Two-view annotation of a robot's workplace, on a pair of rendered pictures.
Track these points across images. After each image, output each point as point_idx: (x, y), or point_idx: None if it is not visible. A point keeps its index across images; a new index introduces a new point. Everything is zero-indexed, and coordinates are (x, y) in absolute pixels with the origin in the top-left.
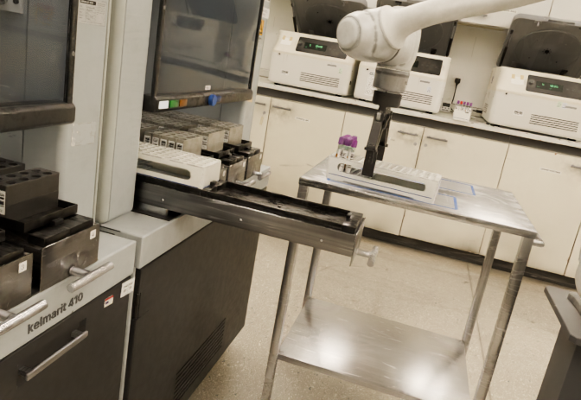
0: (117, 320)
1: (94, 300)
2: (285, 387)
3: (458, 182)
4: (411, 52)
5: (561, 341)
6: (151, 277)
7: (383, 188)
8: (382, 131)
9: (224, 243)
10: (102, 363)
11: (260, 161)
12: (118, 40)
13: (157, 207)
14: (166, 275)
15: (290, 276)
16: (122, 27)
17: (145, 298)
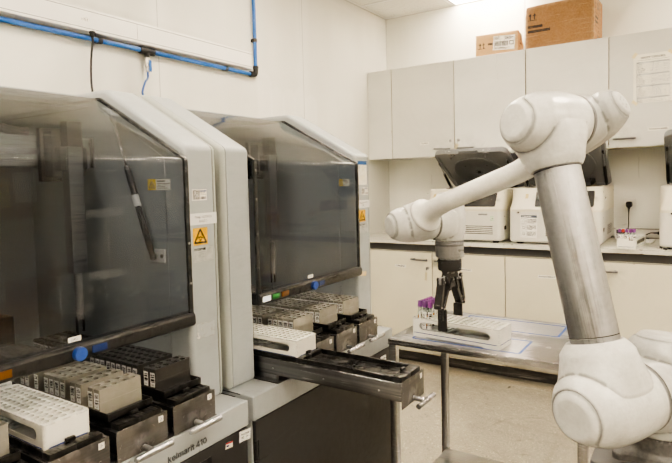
0: (238, 460)
1: (217, 443)
2: None
3: (554, 325)
4: (455, 226)
5: None
6: (267, 428)
7: (457, 341)
8: (455, 291)
9: (345, 399)
10: None
11: (376, 324)
12: (225, 264)
13: (271, 374)
14: (282, 426)
15: (396, 424)
16: (227, 256)
17: (264, 444)
